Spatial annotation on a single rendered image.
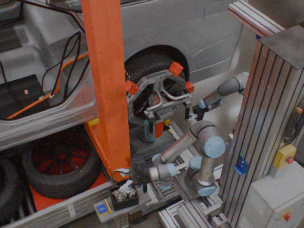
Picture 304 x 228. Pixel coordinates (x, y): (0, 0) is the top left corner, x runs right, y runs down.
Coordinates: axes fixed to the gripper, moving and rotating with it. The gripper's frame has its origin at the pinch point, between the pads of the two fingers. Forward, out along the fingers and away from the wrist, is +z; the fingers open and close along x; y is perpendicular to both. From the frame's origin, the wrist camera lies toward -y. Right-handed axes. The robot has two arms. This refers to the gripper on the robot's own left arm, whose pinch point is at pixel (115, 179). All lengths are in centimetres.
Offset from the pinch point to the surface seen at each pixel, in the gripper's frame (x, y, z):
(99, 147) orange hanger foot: 79, 45, 3
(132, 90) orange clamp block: 90, 4, -29
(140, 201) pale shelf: 39, 74, -20
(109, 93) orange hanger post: 42, -30, -7
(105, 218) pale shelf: 32, 75, 10
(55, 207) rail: 55, 78, 46
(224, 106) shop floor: 166, 102, -149
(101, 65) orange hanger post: 39, -52, -4
